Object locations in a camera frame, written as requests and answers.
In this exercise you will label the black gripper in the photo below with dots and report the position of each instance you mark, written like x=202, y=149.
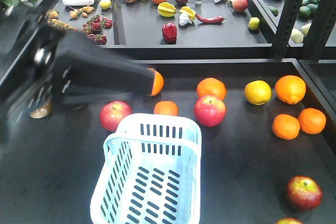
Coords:
x=84, y=72

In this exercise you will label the light blue plastic basket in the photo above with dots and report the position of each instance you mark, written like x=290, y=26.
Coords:
x=151, y=172

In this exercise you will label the pink red apple left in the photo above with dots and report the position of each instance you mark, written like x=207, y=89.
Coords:
x=113, y=113

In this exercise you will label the pink red apple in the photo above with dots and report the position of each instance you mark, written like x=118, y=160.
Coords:
x=209, y=111
x=113, y=113

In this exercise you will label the brown mushroom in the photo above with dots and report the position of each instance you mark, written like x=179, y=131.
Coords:
x=42, y=111

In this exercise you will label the back display tray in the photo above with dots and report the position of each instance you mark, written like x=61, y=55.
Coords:
x=246, y=32

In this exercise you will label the small orange front left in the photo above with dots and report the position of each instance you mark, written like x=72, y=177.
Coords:
x=166, y=108

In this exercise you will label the red bell pepper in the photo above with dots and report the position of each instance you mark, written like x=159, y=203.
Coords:
x=169, y=32

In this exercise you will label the white garlic bulb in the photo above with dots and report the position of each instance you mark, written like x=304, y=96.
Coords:
x=184, y=19

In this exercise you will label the orange behind centre apple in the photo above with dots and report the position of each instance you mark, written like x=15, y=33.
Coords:
x=211, y=86

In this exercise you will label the pink red apple centre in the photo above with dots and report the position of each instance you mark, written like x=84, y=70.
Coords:
x=209, y=111

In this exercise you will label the red chili pepper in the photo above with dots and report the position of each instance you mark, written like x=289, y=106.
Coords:
x=210, y=21

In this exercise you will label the yellow round citrus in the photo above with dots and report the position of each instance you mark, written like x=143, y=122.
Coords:
x=258, y=92

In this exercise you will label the black wooden produce table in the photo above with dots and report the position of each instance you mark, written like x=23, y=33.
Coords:
x=223, y=142

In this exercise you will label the large orange far right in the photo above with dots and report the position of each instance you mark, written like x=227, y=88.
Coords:
x=290, y=89

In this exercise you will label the orange front right inner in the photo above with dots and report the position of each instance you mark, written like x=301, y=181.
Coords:
x=286, y=127

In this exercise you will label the orange front right outer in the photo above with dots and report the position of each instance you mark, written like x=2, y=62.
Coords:
x=312, y=121

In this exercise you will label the dark red apple middle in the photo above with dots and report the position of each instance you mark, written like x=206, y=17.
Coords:
x=303, y=193

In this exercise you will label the black upright rack post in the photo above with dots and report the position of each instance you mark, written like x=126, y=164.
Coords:
x=286, y=23

